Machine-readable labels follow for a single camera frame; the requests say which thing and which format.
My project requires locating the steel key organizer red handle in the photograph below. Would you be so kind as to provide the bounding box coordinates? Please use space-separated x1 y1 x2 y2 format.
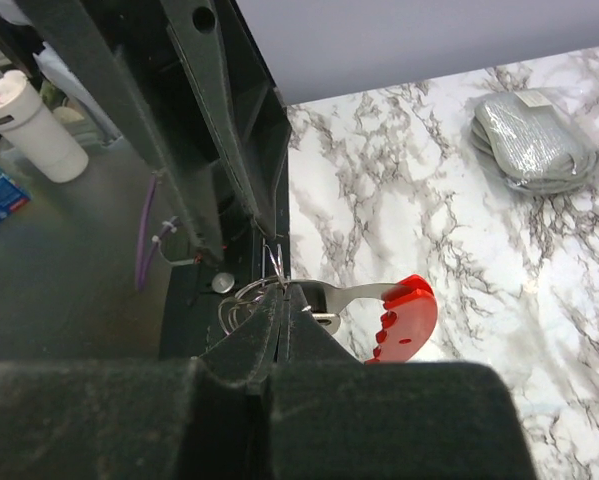
218 245 439 364

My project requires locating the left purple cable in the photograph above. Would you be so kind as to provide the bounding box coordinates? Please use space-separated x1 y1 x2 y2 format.
133 172 180 294

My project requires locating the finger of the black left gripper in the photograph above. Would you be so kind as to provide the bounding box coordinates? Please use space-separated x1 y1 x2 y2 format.
162 1 291 235
17 1 224 264

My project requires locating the silver glitter pouch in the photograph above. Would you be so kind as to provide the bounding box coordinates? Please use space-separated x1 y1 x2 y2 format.
469 88 599 195

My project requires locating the white tumbler red cap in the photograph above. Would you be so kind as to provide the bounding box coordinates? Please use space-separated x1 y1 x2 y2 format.
0 70 89 183

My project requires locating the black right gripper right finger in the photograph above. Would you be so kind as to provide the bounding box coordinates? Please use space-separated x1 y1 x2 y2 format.
261 284 536 479

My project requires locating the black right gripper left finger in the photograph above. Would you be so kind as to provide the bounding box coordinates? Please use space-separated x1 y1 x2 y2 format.
0 289 284 479

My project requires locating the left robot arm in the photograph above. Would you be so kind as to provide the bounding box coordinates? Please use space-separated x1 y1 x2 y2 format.
18 1 291 263

